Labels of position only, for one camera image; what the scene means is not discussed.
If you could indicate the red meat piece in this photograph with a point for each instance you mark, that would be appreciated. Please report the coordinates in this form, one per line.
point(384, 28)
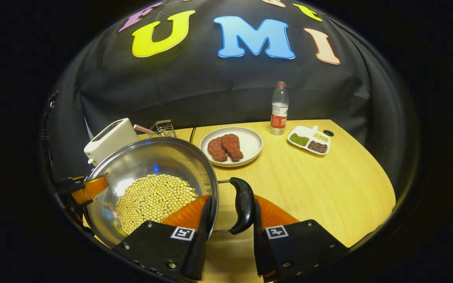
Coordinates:
point(216, 151)
point(232, 147)

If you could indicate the clear plastic water bottle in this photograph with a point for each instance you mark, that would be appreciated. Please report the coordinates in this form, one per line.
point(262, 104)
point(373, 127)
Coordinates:
point(279, 114)

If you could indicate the pile of yellow soybeans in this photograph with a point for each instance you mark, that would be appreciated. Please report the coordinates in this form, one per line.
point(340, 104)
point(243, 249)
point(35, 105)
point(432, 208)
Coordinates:
point(151, 200)

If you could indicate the black backdrop cloth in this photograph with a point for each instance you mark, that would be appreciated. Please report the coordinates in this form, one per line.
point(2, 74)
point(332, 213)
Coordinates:
point(210, 90)

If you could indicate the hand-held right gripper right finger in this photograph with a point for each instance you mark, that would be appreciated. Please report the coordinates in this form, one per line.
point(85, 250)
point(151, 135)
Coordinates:
point(260, 251)

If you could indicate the pink straw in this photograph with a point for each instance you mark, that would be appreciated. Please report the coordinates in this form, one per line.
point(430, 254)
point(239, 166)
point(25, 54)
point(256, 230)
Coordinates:
point(144, 129)

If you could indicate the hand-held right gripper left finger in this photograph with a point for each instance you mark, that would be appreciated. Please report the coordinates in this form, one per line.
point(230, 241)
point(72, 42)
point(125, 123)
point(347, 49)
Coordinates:
point(201, 243)

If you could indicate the white divided bean dish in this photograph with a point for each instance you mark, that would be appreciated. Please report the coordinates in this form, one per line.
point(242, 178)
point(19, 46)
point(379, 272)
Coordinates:
point(309, 137)

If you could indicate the black table grommet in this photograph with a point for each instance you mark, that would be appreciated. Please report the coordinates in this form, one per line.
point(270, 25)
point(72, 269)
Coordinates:
point(328, 133)

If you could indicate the round beige plate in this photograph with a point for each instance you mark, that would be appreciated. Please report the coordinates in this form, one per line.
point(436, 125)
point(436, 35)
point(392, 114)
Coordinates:
point(250, 143)

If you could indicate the white toaster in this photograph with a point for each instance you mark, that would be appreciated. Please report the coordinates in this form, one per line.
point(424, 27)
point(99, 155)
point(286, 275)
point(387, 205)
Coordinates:
point(110, 141)

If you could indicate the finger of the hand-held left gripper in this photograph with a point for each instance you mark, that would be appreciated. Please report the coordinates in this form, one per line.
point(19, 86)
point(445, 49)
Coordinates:
point(91, 190)

